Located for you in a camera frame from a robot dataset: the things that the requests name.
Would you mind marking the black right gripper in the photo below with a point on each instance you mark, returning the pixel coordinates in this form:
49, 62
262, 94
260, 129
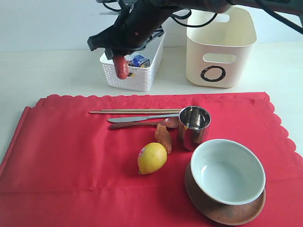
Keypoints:
136, 23

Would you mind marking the red sausage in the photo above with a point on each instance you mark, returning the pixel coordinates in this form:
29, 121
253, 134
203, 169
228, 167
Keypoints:
121, 66

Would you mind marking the small milk carton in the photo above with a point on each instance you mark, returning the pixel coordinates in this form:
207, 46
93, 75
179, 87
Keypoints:
138, 61

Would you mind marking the yellow lemon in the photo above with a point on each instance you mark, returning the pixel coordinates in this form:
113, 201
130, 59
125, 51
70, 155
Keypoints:
151, 158

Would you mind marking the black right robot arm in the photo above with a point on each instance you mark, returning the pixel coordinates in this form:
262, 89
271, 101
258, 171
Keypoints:
272, 7

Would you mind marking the white perforated plastic basket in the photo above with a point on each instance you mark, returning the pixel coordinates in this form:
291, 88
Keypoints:
144, 77

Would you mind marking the lower wooden chopstick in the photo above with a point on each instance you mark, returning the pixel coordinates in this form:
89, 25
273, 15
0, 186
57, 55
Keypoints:
133, 112

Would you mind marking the wooden chopstick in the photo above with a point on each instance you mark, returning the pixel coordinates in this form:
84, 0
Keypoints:
133, 112
139, 110

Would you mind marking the silver table knife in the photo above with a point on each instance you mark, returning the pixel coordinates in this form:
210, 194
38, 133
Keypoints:
140, 118

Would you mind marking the upper wooden chopstick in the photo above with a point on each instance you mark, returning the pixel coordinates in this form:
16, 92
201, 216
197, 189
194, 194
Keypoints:
139, 110

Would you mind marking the brown wooden spoon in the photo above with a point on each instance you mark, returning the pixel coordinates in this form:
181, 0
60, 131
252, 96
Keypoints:
170, 122

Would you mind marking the orange fried food piece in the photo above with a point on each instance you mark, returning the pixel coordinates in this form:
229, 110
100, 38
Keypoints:
163, 137

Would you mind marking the cream plastic bin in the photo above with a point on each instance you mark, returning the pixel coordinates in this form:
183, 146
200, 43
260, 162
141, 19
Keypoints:
218, 52

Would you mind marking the stainless steel cup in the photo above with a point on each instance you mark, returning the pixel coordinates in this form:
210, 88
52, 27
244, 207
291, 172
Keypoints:
193, 125

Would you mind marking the red scalloped table cloth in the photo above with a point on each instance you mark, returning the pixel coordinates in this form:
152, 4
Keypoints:
65, 168

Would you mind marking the white ceramic bowl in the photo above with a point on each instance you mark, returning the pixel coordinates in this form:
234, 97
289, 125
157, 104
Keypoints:
228, 172

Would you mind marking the brown wooden plate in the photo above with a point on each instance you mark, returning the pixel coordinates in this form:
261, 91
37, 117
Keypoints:
231, 215

